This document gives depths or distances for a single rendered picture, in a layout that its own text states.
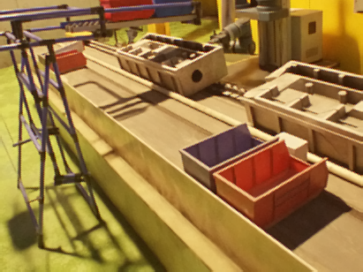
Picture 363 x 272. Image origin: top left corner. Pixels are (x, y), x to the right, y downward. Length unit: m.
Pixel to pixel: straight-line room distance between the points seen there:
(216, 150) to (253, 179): 0.21
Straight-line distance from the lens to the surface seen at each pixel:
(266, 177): 1.29
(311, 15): 3.88
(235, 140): 1.42
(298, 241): 1.10
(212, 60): 2.21
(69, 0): 8.51
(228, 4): 2.68
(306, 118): 1.37
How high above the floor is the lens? 1.52
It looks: 24 degrees down
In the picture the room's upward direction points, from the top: 8 degrees counter-clockwise
